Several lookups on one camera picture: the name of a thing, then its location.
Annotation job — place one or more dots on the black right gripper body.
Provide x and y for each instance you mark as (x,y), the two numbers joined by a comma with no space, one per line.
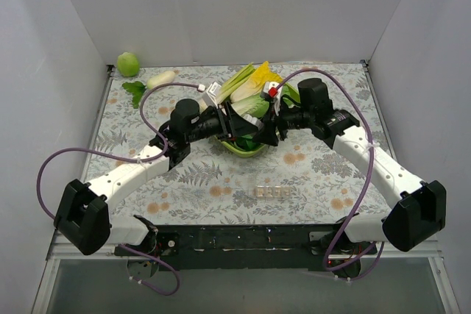
(278,119)

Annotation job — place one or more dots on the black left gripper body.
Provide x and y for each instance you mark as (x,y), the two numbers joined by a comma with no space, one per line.
(224,123)

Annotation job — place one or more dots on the clear weekly pill organizer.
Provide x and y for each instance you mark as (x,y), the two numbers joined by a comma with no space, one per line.
(271,192)

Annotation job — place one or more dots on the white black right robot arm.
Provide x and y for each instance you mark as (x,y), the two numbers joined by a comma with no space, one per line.
(417,208)

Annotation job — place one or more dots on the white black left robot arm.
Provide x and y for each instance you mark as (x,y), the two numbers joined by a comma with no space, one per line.
(84,215)

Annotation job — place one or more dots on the lime green vegetable tray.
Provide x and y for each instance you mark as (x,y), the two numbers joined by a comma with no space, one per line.
(244,146)

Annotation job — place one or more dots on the green napa cabbage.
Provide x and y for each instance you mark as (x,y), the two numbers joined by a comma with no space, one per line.
(252,105)

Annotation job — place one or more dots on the yellow napa cabbage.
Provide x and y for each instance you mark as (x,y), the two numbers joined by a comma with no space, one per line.
(255,83)

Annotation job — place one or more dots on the green leek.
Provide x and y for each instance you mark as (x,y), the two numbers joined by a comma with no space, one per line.
(234,82)

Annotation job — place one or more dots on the floral patterned table mat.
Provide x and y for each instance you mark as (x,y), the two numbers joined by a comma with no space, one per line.
(300,181)

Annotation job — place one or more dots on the white radish with leaves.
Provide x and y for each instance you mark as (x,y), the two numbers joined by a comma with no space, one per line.
(138,89)

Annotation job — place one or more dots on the green round cabbage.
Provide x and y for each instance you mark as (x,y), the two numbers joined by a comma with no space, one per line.
(128,64)

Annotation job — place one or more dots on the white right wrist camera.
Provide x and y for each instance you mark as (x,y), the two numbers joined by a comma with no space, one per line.
(271,91)

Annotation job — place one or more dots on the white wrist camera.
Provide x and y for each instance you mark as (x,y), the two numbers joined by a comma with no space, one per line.
(271,91)
(209,97)

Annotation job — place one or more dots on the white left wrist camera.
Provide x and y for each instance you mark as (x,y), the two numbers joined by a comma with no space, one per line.
(209,97)

